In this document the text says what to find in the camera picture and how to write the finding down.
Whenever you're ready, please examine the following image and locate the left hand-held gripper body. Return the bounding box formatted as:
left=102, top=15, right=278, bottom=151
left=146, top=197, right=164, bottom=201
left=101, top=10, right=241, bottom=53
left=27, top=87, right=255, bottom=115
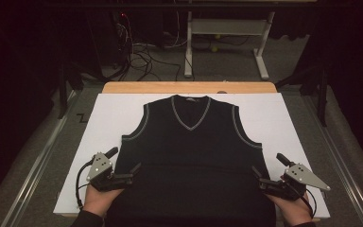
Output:
left=86, top=151, right=134, bottom=192

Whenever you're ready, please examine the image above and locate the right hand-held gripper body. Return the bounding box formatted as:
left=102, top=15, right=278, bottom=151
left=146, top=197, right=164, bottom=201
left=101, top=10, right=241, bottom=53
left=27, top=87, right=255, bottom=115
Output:
left=258, top=163, right=331, bottom=201

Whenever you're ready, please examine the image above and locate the black knit vest grey trim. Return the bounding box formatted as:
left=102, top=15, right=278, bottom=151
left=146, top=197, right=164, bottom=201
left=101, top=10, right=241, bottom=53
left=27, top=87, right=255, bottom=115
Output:
left=107, top=94, right=278, bottom=227

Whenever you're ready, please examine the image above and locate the person's left hand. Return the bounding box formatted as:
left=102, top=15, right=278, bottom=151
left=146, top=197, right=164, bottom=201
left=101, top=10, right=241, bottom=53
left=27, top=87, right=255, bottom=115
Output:
left=82, top=184, right=124, bottom=218

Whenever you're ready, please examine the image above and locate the person's right hand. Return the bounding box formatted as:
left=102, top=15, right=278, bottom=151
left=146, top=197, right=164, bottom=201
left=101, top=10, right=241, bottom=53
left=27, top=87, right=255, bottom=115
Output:
left=266, top=193, right=313, bottom=227

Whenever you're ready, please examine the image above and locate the white board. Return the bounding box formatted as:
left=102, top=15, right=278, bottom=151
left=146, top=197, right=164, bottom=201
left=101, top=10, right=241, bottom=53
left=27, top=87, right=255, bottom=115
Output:
left=53, top=93, right=331, bottom=219

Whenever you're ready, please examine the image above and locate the black stand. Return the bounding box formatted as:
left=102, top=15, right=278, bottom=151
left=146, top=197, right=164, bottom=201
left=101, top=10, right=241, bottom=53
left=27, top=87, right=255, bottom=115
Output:
left=58, top=61, right=86, bottom=120
left=275, top=65, right=329, bottom=128

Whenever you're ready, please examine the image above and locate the wooden table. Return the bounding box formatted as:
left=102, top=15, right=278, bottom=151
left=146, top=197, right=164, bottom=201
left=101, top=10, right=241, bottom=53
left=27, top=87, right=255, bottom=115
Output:
left=101, top=80, right=278, bottom=95

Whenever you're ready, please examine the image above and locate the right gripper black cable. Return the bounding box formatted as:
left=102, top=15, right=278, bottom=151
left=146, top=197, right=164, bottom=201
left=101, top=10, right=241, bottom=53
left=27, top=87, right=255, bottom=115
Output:
left=302, top=187, right=318, bottom=219

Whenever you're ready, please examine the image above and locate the metal floor rail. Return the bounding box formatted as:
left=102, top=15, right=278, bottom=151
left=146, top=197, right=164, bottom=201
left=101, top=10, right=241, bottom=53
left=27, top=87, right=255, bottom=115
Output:
left=0, top=90, right=78, bottom=227
left=302, top=94, right=363, bottom=227

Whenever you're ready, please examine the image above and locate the tangle of floor cables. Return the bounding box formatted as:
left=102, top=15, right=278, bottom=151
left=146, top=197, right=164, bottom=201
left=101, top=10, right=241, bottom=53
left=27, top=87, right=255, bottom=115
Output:
left=112, top=12, right=183, bottom=82

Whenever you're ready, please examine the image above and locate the white metal desk frame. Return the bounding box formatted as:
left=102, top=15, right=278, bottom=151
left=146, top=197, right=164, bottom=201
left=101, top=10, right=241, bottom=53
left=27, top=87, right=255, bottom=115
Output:
left=183, top=10, right=276, bottom=80

